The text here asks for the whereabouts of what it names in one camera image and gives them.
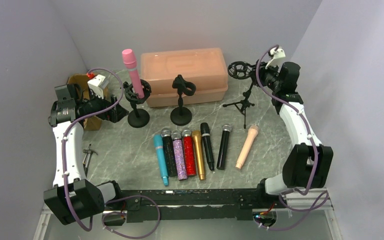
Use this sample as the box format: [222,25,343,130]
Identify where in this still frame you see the peach beige microphone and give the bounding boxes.
[235,125,259,170]

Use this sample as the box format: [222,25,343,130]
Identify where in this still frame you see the pink plastic storage box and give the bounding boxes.
[140,47,228,108]

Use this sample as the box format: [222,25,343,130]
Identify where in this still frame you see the black glitter microphone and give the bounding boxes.
[160,128,178,177]

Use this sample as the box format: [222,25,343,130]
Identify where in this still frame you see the pink microphone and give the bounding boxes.
[121,48,145,99]

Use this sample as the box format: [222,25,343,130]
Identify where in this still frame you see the red glitter microphone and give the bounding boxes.
[181,128,197,177]

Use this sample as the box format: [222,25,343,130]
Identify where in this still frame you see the brown cardboard box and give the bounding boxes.
[67,72,103,132]

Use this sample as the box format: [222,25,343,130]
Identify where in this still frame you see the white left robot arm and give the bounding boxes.
[43,83,129,225]

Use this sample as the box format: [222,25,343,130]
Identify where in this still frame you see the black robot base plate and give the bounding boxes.
[104,184,285,223]

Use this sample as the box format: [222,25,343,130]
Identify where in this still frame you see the gold microphone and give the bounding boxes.
[191,130,206,181]

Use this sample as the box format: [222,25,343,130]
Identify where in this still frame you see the blue plastic microphone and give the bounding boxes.
[153,134,169,187]

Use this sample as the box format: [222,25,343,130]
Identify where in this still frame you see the black silver-head microphone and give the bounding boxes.
[216,124,232,170]

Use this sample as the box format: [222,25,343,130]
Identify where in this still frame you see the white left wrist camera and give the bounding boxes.
[87,74,109,99]

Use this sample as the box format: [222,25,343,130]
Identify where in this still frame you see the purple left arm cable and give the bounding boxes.
[62,67,161,240]

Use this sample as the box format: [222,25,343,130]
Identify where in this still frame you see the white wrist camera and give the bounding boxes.
[87,74,109,99]
[265,46,286,69]

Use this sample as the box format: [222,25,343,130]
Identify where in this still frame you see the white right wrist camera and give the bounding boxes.
[265,46,286,69]

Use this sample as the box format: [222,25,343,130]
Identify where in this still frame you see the grey metal hammer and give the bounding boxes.
[82,144,98,168]

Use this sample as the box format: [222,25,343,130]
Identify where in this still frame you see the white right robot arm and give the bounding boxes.
[255,61,334,195]

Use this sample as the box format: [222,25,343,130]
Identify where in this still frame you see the slim black microphone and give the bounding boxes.
[200,122,215,172]

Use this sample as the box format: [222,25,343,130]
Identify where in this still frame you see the black tripod shock mount stand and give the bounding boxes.
[222,61,258,129]

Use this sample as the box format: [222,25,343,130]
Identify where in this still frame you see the black clip round-base stand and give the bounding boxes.
[170,74,196,126]

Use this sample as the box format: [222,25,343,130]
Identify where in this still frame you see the purple glitter microphone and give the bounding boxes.
[171,130,188,181]

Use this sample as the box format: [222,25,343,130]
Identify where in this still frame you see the black shock mount round-base stand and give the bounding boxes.
[120,79,153,129]

